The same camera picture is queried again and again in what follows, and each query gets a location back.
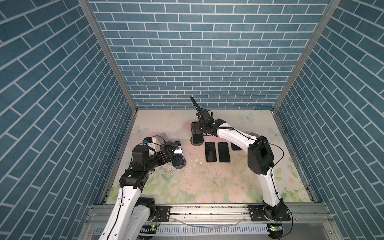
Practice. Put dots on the white slotted cable duct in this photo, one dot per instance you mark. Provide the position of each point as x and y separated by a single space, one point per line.
185 231

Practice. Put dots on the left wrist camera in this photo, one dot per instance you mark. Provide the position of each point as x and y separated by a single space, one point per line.
149 141

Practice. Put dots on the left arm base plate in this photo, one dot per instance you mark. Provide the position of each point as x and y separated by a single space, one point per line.
162 213

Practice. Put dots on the aluminium mounting rail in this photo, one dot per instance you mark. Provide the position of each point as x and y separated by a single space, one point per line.
221 213

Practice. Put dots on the shiny phone stand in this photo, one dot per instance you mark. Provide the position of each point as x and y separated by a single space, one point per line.
224 152
235 147
177 157

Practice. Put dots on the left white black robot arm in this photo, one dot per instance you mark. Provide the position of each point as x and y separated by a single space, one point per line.
133 215

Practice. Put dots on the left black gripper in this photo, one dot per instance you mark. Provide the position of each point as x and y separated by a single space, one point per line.
172 153

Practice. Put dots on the black phone back stand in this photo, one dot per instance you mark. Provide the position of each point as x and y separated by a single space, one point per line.
200 136

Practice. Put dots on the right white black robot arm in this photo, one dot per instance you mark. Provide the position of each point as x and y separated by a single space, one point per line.
260 161

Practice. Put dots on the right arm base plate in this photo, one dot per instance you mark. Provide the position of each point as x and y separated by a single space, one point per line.
260 213

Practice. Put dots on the black phone stand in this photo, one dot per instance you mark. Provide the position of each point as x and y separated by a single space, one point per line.
210 152
200 136

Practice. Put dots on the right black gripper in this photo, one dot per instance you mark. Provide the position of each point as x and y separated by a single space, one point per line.
196 130

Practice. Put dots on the grey phone stand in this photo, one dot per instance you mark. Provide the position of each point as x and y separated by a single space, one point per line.
163 140

